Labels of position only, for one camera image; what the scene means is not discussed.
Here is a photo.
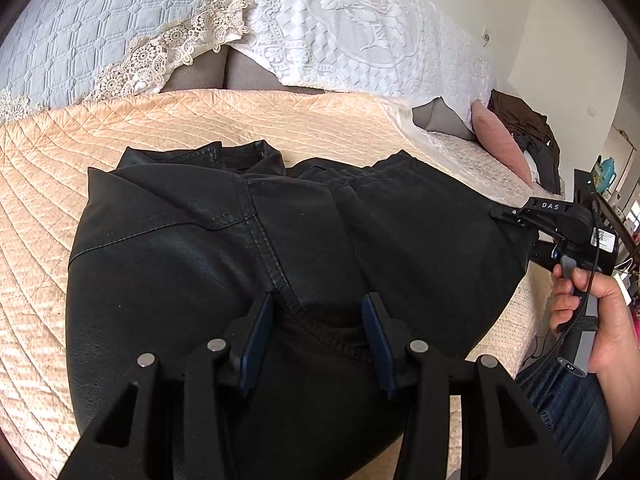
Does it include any black leather jacket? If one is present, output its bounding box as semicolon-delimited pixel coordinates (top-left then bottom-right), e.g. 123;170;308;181
66;141;537;479

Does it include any dark brown clothes pile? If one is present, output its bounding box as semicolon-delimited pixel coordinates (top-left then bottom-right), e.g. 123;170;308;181
488;90;562;195

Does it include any right hand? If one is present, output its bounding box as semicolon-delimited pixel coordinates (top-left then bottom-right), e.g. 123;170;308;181
548;263;637;376

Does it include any blue jeans leg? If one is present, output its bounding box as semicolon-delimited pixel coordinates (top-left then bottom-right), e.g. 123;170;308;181
515;361;611;479

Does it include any pink pillow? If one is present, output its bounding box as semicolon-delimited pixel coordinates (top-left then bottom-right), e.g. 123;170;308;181
471;100;533;186

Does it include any white embossed cover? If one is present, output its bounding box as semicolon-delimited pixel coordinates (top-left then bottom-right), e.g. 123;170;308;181
234;0;497;122

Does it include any beige quilted bedspread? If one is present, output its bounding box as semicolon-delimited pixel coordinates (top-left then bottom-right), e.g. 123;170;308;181
0;88;551;480

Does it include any grey upholstered headboard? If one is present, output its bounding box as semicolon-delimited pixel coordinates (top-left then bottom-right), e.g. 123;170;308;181
162;46;323;94

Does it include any blue quilted lace-trimmed cover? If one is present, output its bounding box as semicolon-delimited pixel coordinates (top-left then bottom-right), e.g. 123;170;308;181
1;0;252;122

